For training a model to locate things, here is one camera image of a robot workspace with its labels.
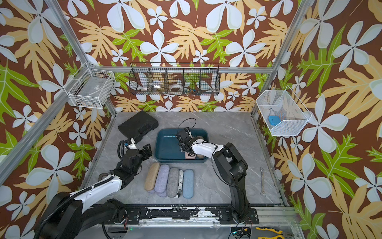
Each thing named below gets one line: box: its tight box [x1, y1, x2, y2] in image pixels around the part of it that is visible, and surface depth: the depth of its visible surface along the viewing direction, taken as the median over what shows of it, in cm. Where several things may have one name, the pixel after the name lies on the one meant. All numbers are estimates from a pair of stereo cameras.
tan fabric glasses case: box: [144, 162, 161, 191], surface depth 82 cm
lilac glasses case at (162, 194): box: [156, 189, 167, 198], surface depth 80 cm
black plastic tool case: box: [117, 110, 159, 144], surface depth 110 cm
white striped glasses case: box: [175, 169, 184, 199], surface depth 83 cm
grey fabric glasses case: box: [166, 167, 180, 198], surface depth 81 cm
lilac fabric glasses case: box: [154, 164, 170, 193], surface depth 82 cm
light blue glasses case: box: [183, 168, 194, 199], surface depth 84 cm
